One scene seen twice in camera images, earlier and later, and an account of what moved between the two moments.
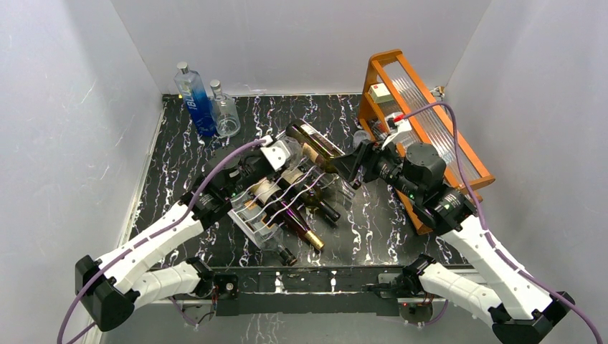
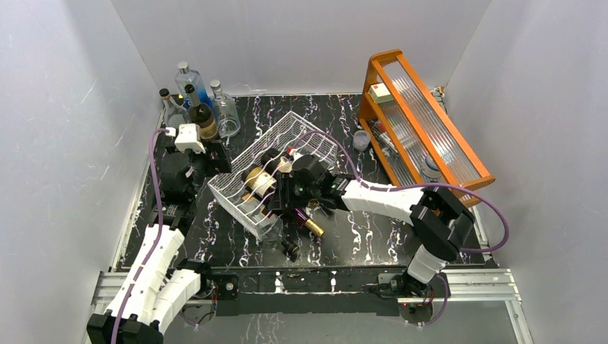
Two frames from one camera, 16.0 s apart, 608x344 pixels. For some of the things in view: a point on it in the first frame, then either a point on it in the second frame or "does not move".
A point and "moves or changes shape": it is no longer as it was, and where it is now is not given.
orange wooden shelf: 399,107 does not move
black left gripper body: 254,171 -> 202,167
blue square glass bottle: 194,93 does not move
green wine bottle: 316,145 -> 201,115
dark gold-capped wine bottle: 279,210 -> 259,180
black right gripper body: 383,164 -> 297,193
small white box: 379,93 does not move
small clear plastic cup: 359,136 does not move
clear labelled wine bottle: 296,155 moves or changes shape
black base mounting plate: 273,290 does not move
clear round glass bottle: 224,112 does not move
